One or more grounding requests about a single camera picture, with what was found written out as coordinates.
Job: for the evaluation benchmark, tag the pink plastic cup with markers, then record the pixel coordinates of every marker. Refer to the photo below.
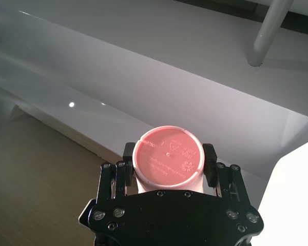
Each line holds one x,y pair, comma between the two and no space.
166,159

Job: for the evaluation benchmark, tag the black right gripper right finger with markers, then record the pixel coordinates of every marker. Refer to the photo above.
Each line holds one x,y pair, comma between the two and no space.
228,182

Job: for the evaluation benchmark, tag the light grey metal tube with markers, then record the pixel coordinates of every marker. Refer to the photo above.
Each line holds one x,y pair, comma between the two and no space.
269,28

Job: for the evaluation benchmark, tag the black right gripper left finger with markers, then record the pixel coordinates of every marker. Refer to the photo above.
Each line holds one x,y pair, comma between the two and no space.
110,179

